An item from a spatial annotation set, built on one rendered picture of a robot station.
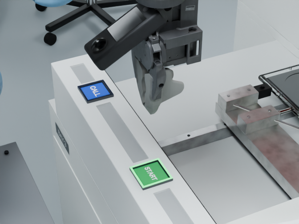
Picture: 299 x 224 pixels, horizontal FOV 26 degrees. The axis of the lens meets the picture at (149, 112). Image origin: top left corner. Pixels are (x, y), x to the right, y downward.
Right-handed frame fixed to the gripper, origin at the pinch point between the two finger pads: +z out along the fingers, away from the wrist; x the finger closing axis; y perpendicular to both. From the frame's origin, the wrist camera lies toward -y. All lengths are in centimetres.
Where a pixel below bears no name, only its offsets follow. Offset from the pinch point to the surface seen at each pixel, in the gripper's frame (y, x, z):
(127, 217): -4.0, -0.6, 22.3
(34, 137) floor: 9, 132, 111
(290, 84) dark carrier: 43, 19, 21
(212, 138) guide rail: 23.1, 17.0, 27.5
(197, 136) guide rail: 19.3, 17.1, 25.7
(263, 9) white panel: 58, 53, 23
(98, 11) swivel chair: 65, 201, 100
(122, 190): -4.0, 1.5, 17.5
